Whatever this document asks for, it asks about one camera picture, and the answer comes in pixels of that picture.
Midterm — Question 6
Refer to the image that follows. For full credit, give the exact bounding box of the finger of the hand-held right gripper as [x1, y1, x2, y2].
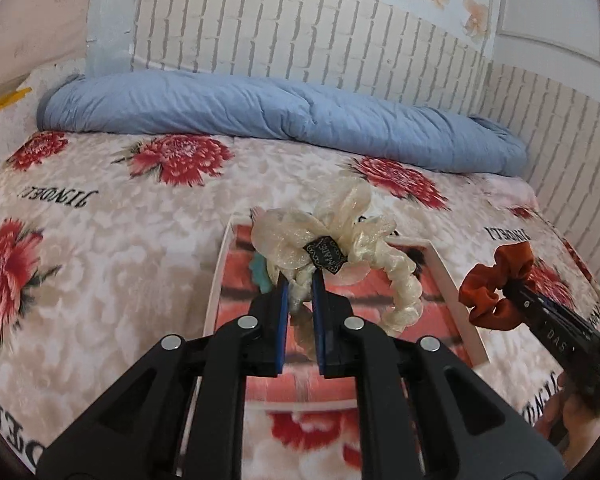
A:
[512, 280, 596, 333]
[504, 289, 600, 361]

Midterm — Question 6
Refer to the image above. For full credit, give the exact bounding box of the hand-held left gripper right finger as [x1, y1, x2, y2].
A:
[311, 270, 568, 480]

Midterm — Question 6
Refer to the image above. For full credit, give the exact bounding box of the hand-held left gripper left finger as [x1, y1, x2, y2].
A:
[36, 280, 291, 480]

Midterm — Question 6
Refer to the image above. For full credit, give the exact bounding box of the rust orange scrunchie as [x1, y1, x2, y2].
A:
[458, 242, 536, 331]

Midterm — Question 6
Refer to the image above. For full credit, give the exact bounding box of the cream organza scrunchie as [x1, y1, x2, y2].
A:
[250, 177, 425, 361]

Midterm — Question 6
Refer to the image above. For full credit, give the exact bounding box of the white shallow box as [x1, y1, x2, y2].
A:
[200, 214, 491, 406]

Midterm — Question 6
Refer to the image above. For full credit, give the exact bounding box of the person's right hand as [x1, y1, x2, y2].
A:
[535, 370, 600, 466]

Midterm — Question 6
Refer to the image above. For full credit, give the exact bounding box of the red floral printed blanket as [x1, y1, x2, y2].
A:
[0, 67, 600, 480]

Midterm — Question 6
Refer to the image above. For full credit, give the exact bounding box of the rolled blue quilt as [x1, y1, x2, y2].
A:
[36, 71, 528, 177]

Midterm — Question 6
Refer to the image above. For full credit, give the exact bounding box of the clear plastic sheet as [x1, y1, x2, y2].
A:
[87, 0, 146, 78]

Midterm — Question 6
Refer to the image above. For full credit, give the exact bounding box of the pale floral cloth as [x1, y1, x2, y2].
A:
[0, 71, 83, 173]

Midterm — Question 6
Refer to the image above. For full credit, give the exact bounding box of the yellow padded strip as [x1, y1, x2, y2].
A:
[0, 87, 33, 121]

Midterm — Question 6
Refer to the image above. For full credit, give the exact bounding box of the brick pattern wall panel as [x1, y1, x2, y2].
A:
[475, 57, 600, 301]
[130, 0, 486, 106]

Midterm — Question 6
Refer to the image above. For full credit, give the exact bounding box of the floral wall poster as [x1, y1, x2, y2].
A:
[95, 0, 503, 56]

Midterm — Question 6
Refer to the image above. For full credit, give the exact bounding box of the pink patterned wall panel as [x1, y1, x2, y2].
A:
[0, 0, 98, 106]

